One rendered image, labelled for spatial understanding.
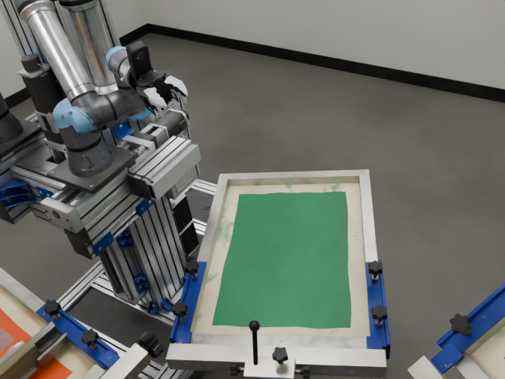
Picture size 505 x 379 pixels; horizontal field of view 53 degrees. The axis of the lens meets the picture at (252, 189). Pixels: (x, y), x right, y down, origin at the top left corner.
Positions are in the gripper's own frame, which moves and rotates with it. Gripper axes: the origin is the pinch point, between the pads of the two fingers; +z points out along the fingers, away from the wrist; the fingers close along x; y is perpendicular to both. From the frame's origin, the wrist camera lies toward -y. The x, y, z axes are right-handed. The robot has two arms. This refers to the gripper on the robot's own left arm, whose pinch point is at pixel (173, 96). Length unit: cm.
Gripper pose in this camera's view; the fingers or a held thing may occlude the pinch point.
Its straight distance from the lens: 116.8
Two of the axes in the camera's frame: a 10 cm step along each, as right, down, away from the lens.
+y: 2.3, 7.0, 6.7
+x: -8.0, 5.4, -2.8
